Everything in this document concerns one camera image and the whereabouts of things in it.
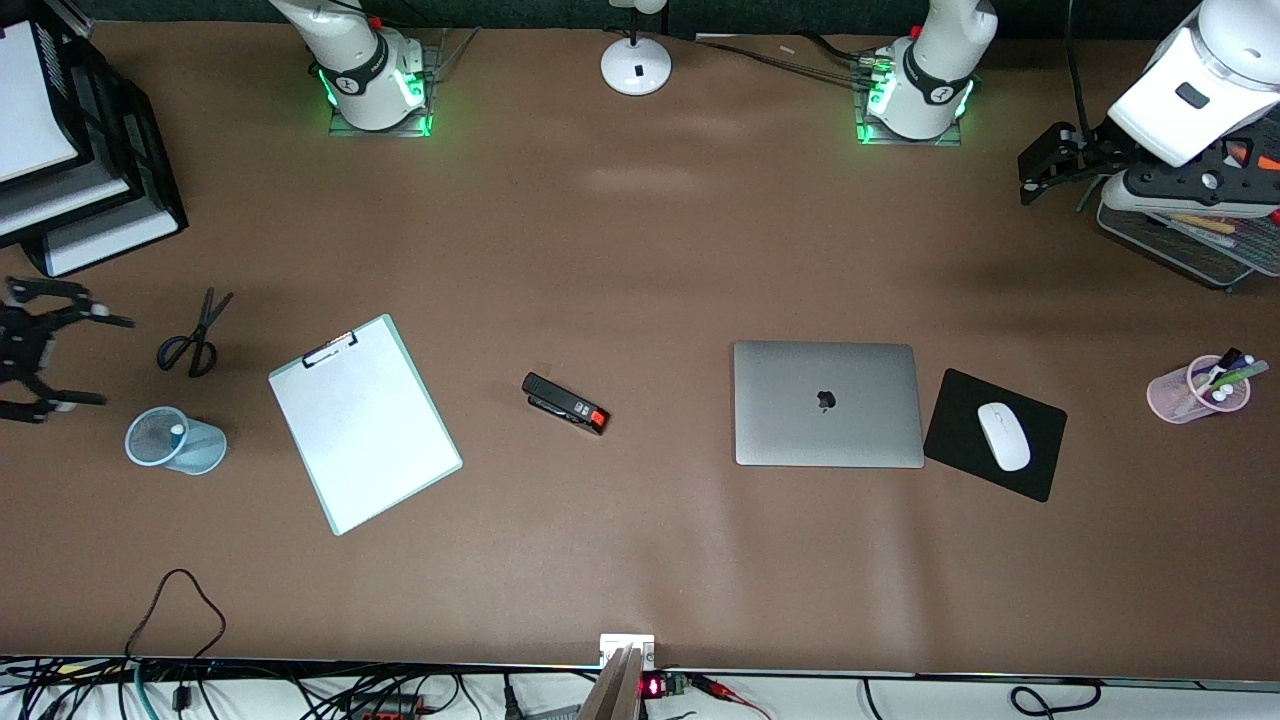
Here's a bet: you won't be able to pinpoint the grey laptop with apple logo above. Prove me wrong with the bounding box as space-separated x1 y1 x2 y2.
732 340 927 470

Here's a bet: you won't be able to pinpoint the black purple marker pen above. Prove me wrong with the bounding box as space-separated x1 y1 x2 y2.
1195 347 1244 386

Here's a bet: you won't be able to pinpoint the green marker pen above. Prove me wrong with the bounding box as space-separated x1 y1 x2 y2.
1200 360 1271 396

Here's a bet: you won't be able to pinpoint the dark mesh desk tray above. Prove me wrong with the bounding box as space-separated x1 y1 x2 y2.
1096 195 1280 293

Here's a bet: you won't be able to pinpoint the black stacked document tray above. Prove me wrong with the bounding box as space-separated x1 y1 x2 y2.
0 20 189 279

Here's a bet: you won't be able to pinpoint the light blue mesh pen cup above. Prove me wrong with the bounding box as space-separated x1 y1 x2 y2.
124 405 228 476

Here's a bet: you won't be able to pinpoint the white paper stack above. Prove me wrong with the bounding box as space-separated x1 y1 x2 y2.
0 22 81 184

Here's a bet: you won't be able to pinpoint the pink mesh pen cup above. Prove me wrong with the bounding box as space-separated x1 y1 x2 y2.
1145 354 1252 426

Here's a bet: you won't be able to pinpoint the white computer mouse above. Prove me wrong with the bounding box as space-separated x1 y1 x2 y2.
976 401 1033 473

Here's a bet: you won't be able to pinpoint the teal clipboard with metal clip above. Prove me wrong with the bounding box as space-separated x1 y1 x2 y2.
267 313 464 538

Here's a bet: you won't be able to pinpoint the black mouse pad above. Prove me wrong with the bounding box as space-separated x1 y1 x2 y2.
922 367 1069 504

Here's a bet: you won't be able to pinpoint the white paper sheet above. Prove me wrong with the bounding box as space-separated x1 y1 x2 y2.
272 322 456 531

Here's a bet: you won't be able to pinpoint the white round-base stand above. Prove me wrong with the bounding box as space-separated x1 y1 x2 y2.
600 0 673 97

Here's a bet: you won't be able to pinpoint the black orange usb hub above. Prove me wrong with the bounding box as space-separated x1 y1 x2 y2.
340 693 433 720

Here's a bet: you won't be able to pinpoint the black stapler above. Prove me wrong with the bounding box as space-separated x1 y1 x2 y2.
521 371 610 437

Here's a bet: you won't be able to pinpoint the blue black handled scissors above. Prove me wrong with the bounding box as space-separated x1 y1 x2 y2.
156 288 235 379

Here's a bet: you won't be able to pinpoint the black looped cable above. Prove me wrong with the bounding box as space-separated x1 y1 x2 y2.
123 568 228 691

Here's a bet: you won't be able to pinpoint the teal cable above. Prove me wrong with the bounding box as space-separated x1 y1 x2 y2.
120 665 161 720

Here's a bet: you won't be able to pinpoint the white post bracket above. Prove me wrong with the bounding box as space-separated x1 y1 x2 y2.
599 633 657 671

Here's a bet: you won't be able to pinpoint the aluminium profile post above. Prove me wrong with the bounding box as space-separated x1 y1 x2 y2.
578 643 646 720

